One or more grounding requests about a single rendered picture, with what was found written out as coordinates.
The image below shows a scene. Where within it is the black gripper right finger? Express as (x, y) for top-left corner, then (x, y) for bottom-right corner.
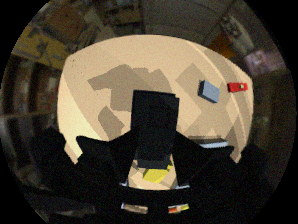
(172, 131), (235, 188)

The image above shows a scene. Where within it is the red spirit level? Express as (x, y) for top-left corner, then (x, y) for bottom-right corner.
(226, 83), (247, 92)

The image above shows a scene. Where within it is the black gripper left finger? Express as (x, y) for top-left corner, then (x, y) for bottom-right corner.
(76, 125), (140, 184)

